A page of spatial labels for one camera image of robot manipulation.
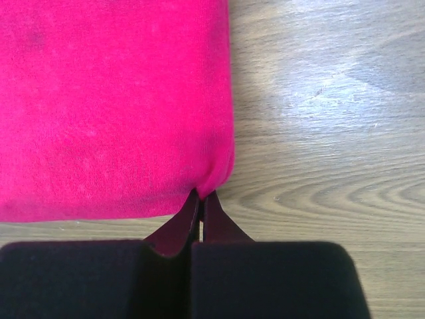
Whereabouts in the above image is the red t shirt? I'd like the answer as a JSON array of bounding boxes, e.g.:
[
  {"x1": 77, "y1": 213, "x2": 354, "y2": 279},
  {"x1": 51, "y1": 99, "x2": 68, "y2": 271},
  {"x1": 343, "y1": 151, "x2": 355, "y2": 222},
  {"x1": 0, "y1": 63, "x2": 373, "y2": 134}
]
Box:
[{"x1": 1, "y1": 1, "x2": 235, "y2": 223}]

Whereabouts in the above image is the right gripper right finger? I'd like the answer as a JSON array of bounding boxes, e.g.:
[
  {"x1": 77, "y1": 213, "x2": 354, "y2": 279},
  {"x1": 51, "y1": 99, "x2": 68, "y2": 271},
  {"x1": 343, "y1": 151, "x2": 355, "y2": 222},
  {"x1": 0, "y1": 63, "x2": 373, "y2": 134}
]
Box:
[{"x1": 191, "y1": 193, "x2": 371, "y2": 318}]

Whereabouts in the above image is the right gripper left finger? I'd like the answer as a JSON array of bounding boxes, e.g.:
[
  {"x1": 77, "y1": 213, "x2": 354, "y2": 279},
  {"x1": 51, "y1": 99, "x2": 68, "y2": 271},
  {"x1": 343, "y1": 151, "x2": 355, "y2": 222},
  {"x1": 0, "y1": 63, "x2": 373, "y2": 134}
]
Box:
[{"x1": 1, "y1": 192, "x2": 200, "y2": 318}]

